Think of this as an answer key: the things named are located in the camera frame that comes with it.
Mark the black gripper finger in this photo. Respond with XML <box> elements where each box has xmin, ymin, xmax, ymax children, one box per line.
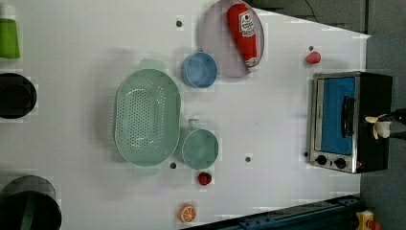
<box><xmin>390</xmin><ymin>131</ymin><xmax>406</xmax><ymax>141</ymax></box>
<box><xmin>391</xmin><ymin>108</ymin><xmax>406</xmax><ymax>125</ymax></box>

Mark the black toaster oven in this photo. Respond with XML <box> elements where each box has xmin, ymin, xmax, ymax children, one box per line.
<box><xmin>309</xmin><ymin>72</ymin><xmax>393</xmax><ymax>173</ymax></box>

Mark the yellow red toy object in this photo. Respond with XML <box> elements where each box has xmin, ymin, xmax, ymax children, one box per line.
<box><xmin>356</xmin><ymin>210</ymin><xmax>382</xmax><ymax>230</ymax></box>

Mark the red toy apple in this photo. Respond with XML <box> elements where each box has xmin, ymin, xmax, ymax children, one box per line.
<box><xmin>305</xmin><ymin>52</ymin><xmax>322</xmax><ymax>64</ymax></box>

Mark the red ketchup bottle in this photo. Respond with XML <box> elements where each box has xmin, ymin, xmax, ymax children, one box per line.
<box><xmin>226</xmin><ymin>3</ymin><xmax>259</xmax><ymax>72</ymax></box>

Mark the pink round plate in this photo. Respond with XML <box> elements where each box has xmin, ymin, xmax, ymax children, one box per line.
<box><xmin>199</xmin><ymin>0</ymin><xmax>264</xmax><ymax>78</ymax></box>

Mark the red toy strawberry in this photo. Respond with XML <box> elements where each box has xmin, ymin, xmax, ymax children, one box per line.
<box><xmin>197</xmin><ymin>172</ymin><xmax>212</xmax><ymax>186</ymax></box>

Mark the blue round bowl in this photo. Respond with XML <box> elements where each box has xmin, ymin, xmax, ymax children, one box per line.
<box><xmin>181</xmin><ymin>52</ymin><xmax>217</xmax><ymax>88</ymax></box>

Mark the orange slice toy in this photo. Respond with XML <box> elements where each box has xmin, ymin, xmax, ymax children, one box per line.
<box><xmin>178</xmin><ymin>203</ymin><xmax>197</xmax><ymax>222</ymax></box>

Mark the green perforated colander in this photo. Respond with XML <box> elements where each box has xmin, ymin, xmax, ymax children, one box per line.
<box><xmin>114</xmin><ymin>58</ymin><xmax>181</xmax><ymax>176</ymax></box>

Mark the black round object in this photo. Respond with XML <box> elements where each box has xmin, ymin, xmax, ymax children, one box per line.
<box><xmin>0</xmin><ymin>175</ymin><xmax>62</xmax><ymax>230</ymax></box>

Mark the black cylinder container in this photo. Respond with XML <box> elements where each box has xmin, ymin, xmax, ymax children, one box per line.
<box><xmin>0</xmin><ymin>73</ymin><xmax>37</xmax><ymax>119</ymax></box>

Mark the green bottle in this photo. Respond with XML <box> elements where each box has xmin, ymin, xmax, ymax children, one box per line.
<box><xmin>0</xmin><ymin>4</ymin><xmax>20</xmax><ymax>59</ymax></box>

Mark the blue metal frame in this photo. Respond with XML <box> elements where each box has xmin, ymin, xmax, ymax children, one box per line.
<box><xmin>183</xmin><ymin>195</ymin><xmax>366</xmax><ymax>230</ymax></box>

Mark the green cup with handle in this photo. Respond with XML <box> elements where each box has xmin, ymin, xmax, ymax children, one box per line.
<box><xmin>178</xmin><ymin>119</ymin><xmax>219</xmax><ymax>170</ymax></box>

